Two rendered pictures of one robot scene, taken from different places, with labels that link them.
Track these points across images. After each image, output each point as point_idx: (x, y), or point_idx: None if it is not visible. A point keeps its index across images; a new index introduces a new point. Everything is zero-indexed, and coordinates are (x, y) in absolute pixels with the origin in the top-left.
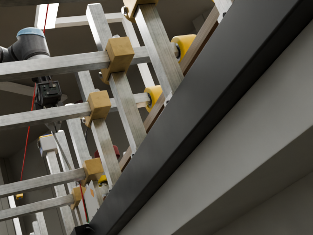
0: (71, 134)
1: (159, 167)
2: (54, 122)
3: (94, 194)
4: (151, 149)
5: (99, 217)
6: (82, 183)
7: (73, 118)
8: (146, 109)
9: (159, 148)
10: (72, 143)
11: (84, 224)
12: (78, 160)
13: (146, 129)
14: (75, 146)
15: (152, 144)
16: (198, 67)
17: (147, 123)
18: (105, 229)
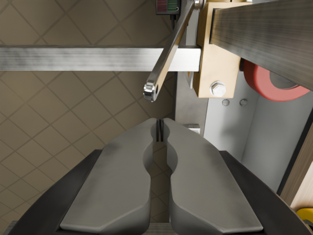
0: (276, 18)
1: (167, 208)
2: (167, 139)
3: (187, 75)
4: (168, 216)
5: (175, 83)
6: (200, 12)
7: (162, 223)
8: (312, 215)
9: (167, 219)
10: (255, 6)
11: (172, 14)
12: (221, 25)
13: (289, 176)
14: (235, 44)
15: (168, 220)
16: None
17: (287, 191)
18: (173, 89)
